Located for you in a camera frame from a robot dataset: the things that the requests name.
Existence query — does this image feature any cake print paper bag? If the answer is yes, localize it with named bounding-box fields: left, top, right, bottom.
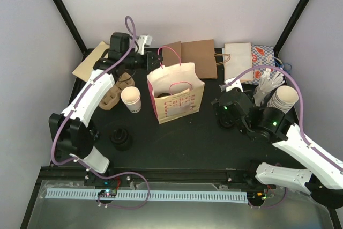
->
left=147, top=58, right=205, bottom=124

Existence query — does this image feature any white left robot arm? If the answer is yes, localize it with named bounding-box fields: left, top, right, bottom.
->
left=49, top=32, right=163, bottom=186

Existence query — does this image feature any stack of black lids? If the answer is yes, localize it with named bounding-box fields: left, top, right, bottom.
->
left=110, top=127, right=133, bottom=151

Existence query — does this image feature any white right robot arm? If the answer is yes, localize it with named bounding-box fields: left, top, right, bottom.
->
left=212, top=87, right=342, bottom=209

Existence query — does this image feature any brown pulp cup carrier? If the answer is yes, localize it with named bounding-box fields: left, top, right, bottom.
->
left=99, top=72, right=135, bottom=110

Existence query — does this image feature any white paper bag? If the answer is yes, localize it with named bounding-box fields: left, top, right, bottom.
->
left=214, top=42, right=252, bottom=81

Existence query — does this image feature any brown kraft paper bag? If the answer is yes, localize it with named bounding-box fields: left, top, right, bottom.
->
left=159, top=39, right=218, bottom=79

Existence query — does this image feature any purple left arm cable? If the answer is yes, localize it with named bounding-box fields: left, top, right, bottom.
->
left=50, top=16, right=151, bottom=211

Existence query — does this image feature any white plastic cutlery bunch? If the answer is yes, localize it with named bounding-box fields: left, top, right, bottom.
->
left=253, top=68, right=285, bottom=107

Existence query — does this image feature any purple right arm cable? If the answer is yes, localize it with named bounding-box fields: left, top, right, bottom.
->
left=225, top=66, right=343, bottom=208

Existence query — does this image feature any tan paper bag with handles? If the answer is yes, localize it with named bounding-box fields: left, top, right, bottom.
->
left=72, top=41, right=109, bottom=82

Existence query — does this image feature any red blue patterned bag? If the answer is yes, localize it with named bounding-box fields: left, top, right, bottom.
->
left=246, top=45, right=292, bottom=85

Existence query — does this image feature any white perforated front rail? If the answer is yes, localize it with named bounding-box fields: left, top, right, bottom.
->
left=45, top=188, right=248, bottom=204

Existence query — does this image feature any stack of paper cups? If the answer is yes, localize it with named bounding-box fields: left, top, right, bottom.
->
left=272, top=85, right=299, bottom=114

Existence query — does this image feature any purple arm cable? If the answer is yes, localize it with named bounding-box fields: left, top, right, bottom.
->
left=225, top=66, right=343, bottom=208
left=50, top=16, right=151, bottom=211

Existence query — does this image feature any white paper coffee cup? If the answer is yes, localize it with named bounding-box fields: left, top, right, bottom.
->
left=121, top=86, right=141, bottom=114

